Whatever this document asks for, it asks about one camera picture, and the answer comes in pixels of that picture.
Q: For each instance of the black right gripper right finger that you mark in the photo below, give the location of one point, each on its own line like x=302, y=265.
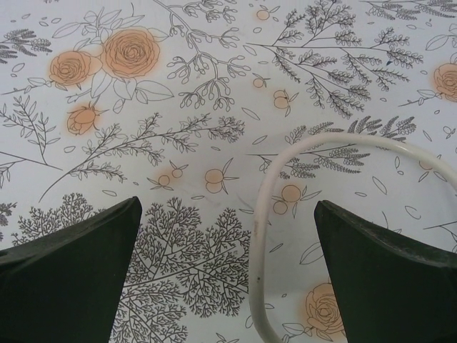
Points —
x=392, y=286

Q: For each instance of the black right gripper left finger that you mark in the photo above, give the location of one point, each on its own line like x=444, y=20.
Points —
x=53, y=286

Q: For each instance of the floral table mat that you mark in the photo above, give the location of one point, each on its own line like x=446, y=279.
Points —
x=178, y=107

